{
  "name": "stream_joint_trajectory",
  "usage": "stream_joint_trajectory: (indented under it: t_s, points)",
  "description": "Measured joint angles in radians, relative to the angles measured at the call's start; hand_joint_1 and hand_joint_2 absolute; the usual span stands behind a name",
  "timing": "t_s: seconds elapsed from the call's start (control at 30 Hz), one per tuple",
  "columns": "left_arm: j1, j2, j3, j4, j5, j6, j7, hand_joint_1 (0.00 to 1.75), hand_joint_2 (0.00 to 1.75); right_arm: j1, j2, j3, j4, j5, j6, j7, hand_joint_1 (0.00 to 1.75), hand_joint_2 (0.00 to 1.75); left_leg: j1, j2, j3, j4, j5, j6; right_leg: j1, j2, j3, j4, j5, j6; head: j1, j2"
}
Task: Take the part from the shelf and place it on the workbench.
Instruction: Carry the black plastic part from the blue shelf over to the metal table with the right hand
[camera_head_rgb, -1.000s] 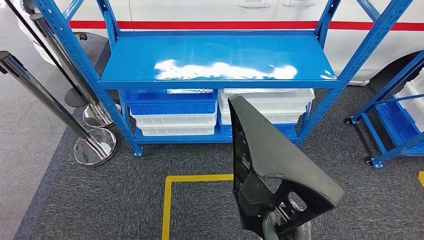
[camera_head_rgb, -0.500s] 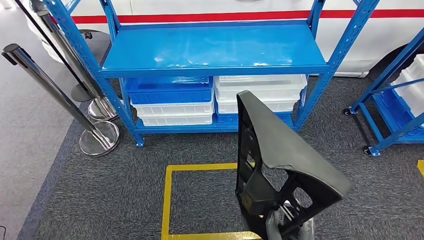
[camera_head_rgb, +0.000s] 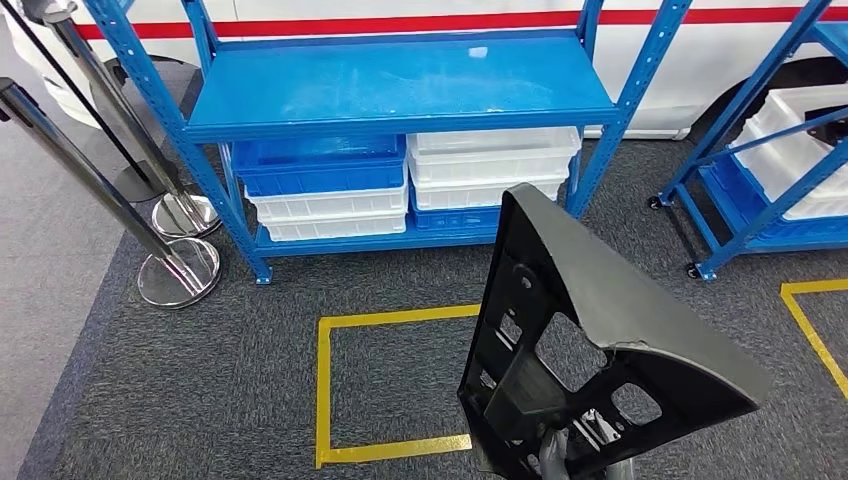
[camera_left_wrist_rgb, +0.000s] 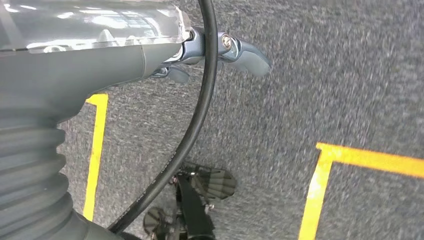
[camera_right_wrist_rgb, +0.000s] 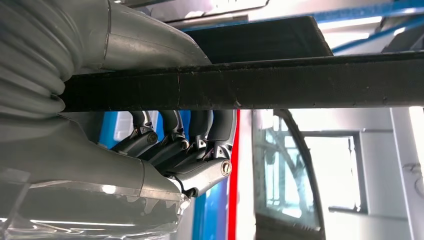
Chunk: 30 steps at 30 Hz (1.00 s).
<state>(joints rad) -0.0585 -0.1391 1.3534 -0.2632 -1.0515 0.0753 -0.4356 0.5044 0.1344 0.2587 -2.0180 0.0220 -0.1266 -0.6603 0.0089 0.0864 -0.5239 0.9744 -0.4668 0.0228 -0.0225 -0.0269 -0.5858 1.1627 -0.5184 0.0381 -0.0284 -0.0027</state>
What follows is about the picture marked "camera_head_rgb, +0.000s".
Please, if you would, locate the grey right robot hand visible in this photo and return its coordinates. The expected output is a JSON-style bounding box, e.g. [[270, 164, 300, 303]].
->
[[537, 410, 637, 480]]

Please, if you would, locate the black plastic frame part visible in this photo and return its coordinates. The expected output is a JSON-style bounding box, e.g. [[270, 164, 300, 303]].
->
[[804, 105, 848, 148], [457, 183, 773, 480]]

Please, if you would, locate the blue metal shelf rack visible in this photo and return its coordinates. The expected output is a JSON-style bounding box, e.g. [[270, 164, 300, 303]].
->
[[82, 0, 694, 286]]

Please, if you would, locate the blue wheeled rack cart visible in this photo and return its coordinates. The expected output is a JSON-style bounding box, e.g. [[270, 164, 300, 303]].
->
[[647, 0, 848, 283]]

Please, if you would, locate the blue plastic crate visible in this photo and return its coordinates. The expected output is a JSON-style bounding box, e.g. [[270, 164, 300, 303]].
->
[[407, 182, 505, 233], [700, 153, 848, 254], [231, 134, 408, 197]]

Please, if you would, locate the white plastic crate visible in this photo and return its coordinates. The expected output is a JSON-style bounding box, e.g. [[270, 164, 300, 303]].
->
[[728, 84, 848, 221], [409, 150, 579, 188], [406, 127, 583, 164], [261, 210, 409, 243], [411, 173, 571, 212], [246, 173, 411, 223]]

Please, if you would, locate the white car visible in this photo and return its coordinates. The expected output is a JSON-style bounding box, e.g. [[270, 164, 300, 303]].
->
[[0, 0, 848, 142]]

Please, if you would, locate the chrome stanchion post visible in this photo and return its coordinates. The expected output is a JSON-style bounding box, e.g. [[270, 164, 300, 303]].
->
[[0, 78, 221, 310], [23, 0, 221, 240]]

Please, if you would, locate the black stanchion post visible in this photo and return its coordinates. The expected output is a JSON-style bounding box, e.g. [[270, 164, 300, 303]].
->
[[0, 0, 168, 203]]

